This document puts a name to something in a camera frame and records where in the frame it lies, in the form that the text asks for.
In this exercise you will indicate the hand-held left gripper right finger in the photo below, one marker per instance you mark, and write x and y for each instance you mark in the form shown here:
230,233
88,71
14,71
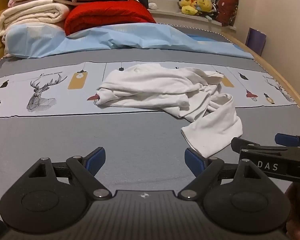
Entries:
195,162

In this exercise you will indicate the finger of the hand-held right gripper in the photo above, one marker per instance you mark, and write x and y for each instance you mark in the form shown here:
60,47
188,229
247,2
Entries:
287,139
270,166

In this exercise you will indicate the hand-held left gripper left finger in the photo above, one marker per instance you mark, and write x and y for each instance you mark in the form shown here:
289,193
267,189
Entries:
96,161

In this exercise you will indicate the white shirt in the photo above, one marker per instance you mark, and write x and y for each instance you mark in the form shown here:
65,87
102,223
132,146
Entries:
152,87

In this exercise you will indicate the light blue sheet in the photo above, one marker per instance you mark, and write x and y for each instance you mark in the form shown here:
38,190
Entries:
140,35

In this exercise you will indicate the dark red cushion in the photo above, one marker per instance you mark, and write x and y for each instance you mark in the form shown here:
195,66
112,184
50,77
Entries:
227,10

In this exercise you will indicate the striped plush toy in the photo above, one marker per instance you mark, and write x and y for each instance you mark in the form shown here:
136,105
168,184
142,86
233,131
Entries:
211,15

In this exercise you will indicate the red folded blanket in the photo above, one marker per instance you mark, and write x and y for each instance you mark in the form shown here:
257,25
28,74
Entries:
110,15

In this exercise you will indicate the white window sill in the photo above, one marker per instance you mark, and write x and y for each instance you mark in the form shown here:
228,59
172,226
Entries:
170,15

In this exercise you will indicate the cream folded blanket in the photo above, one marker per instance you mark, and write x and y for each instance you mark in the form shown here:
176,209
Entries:
32,13

